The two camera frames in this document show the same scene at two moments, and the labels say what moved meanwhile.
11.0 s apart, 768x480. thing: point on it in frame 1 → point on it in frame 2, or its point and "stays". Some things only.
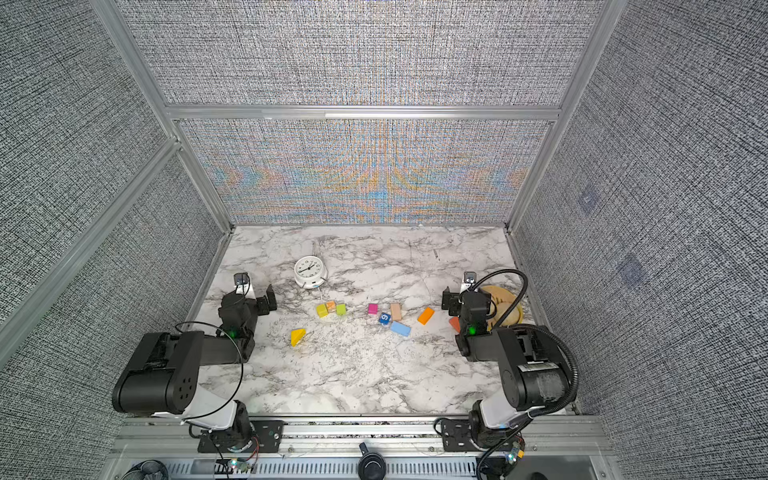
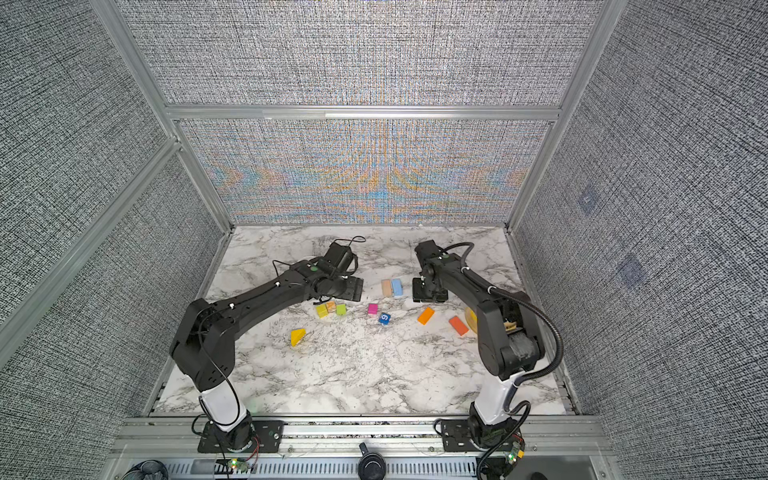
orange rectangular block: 425,315 stays
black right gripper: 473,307 → 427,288
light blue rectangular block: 401,328 → 397,287
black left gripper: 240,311 → 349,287
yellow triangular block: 296,336 stays
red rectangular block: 456,323 stays
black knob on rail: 371,466 stays
